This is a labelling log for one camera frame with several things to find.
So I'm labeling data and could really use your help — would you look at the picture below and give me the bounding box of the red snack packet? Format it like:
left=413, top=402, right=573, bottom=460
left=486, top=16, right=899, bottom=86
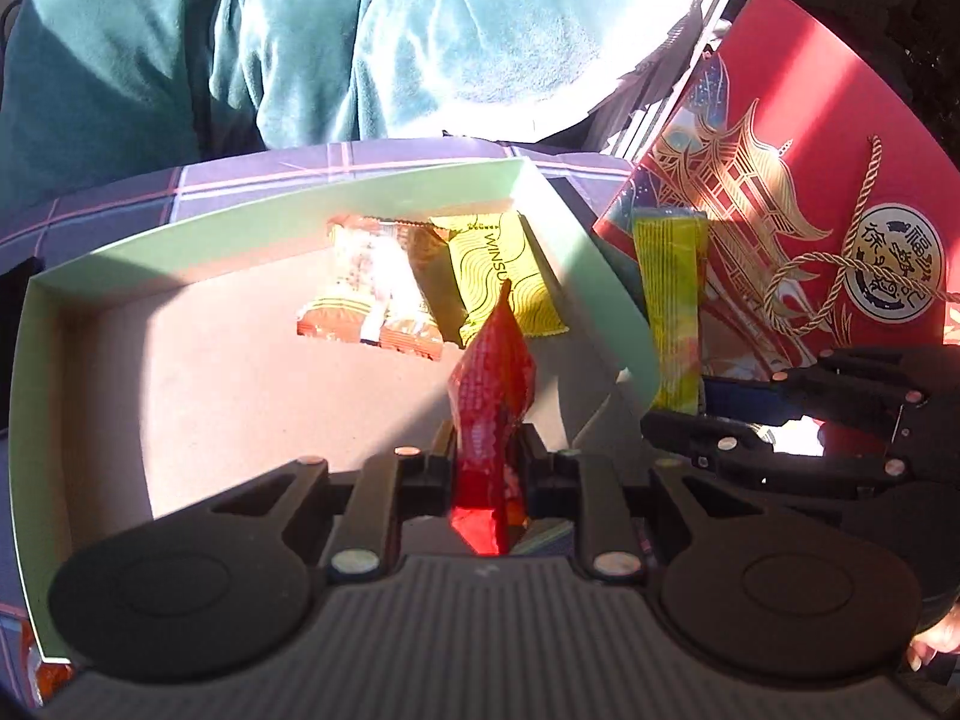
left=448, top=281, right=535, bottom=556

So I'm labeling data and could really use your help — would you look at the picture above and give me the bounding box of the yellow green snack stick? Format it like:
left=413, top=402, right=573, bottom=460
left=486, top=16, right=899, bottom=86
left=631, top=208, right=708, bottom=415

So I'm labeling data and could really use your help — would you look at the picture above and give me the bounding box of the orange noodle snack packet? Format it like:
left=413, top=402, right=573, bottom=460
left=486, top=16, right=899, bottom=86
left=295, top=215, right=466, bottom=361

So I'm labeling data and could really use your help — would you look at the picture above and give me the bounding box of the yellow winsu snack packet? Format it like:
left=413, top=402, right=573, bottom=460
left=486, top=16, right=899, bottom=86
left=431, top=210, right=568, bottom=346

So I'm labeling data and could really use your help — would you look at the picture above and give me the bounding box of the person right hand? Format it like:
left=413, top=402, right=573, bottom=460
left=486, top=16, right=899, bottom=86
left=907, top=603, right=960, bottom=671

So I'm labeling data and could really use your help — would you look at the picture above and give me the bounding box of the green cardboard box tray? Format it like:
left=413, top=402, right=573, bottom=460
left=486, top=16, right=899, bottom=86
left=8, top=156, right=664, bottom=665

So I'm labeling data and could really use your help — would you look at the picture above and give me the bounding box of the orange white snack packet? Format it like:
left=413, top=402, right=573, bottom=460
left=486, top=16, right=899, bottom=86
left=20, top=621, right=75, bottom=707

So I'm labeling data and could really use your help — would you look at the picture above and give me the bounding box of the plaid purple bedsheet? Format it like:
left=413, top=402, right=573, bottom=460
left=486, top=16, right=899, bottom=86
left=2, top=138, right=628, bottom=663

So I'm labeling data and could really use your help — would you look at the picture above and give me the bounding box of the teal plush blanket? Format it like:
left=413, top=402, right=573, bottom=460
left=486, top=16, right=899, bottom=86
left=2, top=0, right=700, bottom=215

